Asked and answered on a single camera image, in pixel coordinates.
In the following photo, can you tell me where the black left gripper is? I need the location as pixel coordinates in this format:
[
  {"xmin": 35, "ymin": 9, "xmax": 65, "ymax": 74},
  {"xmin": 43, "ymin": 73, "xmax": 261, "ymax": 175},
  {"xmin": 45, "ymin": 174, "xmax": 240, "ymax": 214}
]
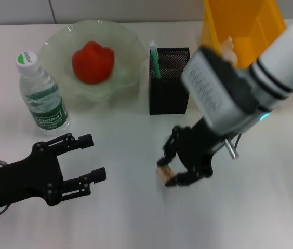
[{"xmin": 0, "ymin": 132, "xmax": 108, "ymax": 211}]

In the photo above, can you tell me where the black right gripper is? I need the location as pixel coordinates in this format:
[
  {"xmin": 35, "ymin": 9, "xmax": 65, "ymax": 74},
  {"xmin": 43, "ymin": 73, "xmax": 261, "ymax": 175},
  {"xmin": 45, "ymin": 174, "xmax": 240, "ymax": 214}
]
[{"xmin": 156, "ymin": 117, "xmax": 238, "ymax": 188}]

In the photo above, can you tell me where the beige eraser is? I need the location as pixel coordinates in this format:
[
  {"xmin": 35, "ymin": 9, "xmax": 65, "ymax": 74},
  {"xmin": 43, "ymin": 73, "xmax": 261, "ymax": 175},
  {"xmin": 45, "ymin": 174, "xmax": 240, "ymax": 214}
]
[{"xmin": 156, "ymin": 165, "xmax": 176, "ymax": 186}]

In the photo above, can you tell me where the clear water bottle green label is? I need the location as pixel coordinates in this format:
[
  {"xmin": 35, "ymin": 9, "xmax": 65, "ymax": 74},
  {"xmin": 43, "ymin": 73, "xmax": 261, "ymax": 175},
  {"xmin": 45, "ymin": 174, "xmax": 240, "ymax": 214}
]
[{"xmin": 15, "ymin": 50, "xmax": 71, "ymax": 137}]

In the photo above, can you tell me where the red pepper toy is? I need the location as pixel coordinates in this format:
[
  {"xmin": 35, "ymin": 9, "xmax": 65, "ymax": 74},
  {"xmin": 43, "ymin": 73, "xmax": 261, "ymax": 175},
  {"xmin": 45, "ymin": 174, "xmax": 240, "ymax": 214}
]
[{"xmin": 71, "ymin": 40, "xmax": 116, "ymax": 85}]

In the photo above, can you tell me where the green utility knife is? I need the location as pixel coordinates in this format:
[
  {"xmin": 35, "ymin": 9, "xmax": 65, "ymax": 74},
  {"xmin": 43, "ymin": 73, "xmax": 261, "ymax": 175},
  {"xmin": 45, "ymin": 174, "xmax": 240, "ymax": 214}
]
[{"xmin": 149, "ymin": 40, "xmax": 162, "ymax": 79}]

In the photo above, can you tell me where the black mesh pen holder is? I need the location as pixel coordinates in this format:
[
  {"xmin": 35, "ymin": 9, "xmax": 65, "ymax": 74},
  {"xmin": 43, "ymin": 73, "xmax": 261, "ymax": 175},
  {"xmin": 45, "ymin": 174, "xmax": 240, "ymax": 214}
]
[{"xmin": 149, "ymin": 47, "xmax": 190, "ymax": 115}]

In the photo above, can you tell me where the green glass fruit plate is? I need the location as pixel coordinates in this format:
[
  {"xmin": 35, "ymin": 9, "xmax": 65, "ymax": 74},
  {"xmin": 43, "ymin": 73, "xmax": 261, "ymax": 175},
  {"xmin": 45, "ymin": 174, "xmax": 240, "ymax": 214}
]
[{"xmin": 39, "ymin": 20, "xmax": 149, "ymax": 103}]

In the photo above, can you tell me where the yellow plastic bin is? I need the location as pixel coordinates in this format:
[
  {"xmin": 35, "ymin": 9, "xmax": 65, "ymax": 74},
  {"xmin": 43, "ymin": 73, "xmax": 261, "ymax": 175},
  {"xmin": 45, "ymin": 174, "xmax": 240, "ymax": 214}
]
[{"xmin": 199, "ymin": 0, "xmax": 287, "ymax": 109}]

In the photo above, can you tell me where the right arm connector cable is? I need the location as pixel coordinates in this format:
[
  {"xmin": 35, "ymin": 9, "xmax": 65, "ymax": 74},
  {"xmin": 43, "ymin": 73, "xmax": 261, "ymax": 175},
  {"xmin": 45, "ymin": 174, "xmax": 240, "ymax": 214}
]
[{"xmin": 223, "ymin": 133, "xmax": 242, "ymax": 159}]

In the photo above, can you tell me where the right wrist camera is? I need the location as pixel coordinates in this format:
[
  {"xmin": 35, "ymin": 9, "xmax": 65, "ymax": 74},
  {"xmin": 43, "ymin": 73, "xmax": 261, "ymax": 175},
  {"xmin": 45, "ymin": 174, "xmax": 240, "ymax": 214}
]
[{"xmin": 181, "ymin": 47, "xmax": 261, "ymax": 136}]

